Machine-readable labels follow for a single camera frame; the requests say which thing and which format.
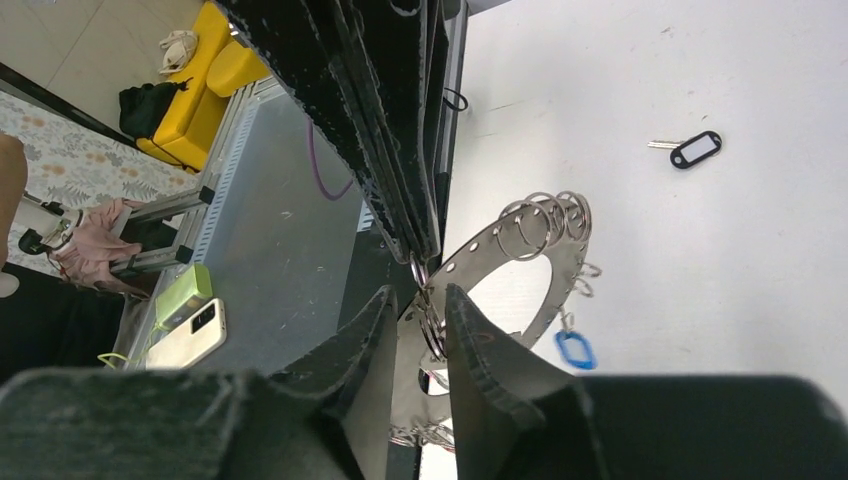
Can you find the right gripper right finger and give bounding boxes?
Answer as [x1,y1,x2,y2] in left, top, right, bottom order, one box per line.
[445,285,847,479]

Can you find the pink cloth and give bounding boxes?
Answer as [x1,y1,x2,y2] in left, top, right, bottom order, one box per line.
[48,198,149,298]

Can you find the green power bank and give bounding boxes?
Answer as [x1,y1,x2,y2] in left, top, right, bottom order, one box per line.
[155,263,214,331]

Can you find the yellow sofa in background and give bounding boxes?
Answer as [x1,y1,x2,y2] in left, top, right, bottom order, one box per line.
[136,2,270,172]

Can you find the black bag on sofa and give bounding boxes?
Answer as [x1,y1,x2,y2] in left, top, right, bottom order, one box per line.
[118,77,192,140]

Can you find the key with black tag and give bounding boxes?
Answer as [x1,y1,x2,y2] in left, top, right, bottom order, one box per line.
[647,130,723,170]

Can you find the blue key tag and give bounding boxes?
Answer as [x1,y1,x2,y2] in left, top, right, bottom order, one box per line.
[554,330,598,370]

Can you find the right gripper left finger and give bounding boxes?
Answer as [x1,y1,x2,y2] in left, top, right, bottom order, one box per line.
[1,286,397,479]

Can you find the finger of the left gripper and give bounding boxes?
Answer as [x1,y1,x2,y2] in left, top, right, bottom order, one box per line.
[216,1,411,264]
[333,1,443,260]

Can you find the large metal keyring disc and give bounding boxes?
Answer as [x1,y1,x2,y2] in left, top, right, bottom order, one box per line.
[389,191,602,451]

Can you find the white smartphone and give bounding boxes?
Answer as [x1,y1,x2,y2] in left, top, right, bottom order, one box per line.
[144,298,227,370]

